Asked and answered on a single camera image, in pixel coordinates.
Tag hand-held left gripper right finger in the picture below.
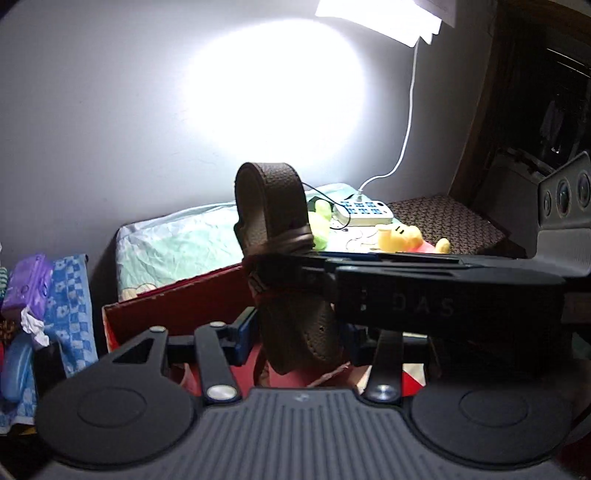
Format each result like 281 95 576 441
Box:
342 323 431 403

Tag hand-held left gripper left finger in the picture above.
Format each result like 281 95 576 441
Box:
111 307 258 403

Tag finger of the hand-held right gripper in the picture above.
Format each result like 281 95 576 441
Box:
245 252 334 297

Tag brown leather belt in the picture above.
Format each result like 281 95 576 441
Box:
233 161 346 376

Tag red cardboard box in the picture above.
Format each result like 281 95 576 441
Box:
102 265 431 398

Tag green plush toy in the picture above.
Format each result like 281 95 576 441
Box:
307 200 334 253

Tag brown patterned cushion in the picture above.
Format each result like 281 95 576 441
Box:
385 194 509 257

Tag yellow plush toy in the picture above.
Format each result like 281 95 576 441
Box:
375 224 452 255

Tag white power strip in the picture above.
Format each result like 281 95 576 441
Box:
332 199 394 227

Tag grey cardboard box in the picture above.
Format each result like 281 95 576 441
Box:
475 147 556 259

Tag light green pillow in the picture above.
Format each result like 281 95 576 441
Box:
115 183 384 302

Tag blue checkered towel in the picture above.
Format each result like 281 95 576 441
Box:
50 253 100 380

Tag crumpled white tissue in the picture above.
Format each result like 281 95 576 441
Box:
20 306 51 347

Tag purple plastic packet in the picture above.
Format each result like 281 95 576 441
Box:
1 253 54 325

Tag thin black cable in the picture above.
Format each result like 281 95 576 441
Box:
302 182 352 232

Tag white power cable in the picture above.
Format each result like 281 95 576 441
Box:
357 41 419 195

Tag dark wooden door frame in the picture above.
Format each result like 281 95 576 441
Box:
449 0 527 208

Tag white wall papers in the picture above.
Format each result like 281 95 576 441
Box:
315 0 459 48

